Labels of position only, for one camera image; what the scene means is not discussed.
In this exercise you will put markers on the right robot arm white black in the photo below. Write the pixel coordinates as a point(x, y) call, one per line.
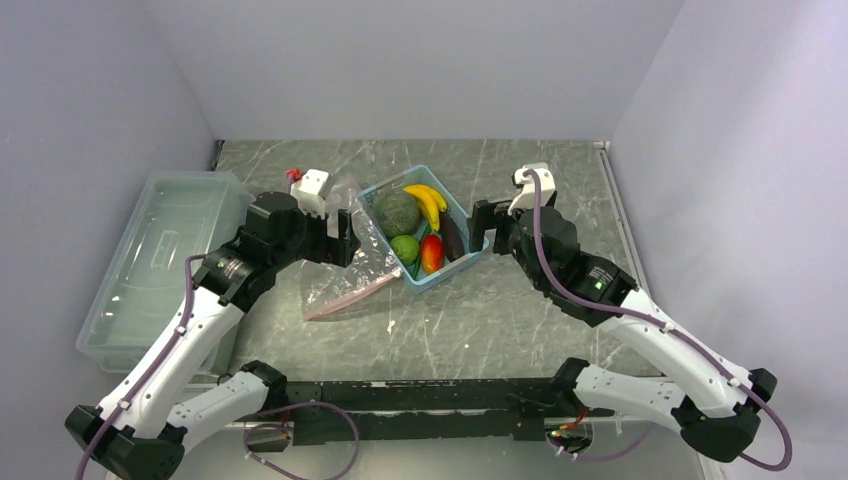
point(712, 403)

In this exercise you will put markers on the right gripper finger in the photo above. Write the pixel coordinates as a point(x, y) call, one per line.
point(500, 246)
point(480, 221)

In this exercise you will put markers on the clear plastic storage bin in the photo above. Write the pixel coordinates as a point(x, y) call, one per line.
point(178, 214)

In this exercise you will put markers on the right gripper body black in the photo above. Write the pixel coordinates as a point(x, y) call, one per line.
point(508, 225)

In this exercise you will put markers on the purple eggplant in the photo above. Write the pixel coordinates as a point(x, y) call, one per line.
point(452, 241)

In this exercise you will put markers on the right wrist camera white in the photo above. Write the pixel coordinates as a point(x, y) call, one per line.
point(526, 197)

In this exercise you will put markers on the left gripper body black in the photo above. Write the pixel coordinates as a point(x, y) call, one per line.
point(313, 238)

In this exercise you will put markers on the green chili pepper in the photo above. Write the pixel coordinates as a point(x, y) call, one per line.
point(415, 269)

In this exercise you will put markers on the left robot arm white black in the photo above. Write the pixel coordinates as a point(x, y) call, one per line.
point(141, 430)

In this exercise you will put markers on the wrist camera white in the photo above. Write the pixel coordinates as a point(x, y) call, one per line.
point(310, 189)
point(526, 197)

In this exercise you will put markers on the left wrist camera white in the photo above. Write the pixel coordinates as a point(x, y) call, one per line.
point(310, 189)

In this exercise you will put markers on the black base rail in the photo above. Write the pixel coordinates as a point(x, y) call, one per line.
point(523, 409)

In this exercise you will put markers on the yellow banana bunch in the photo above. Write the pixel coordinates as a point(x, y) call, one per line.
point(430, 202)

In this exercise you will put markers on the light blue plastic basket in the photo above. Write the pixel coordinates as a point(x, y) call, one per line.
point(423, 226)

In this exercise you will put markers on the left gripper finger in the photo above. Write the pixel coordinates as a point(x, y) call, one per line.
point(341, 255)
point(344, 226)

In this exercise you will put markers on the green netted melon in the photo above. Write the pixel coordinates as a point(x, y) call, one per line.
point(396, 213)

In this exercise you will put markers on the light green custard apple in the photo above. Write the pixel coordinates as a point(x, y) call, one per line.
point(406, 248)

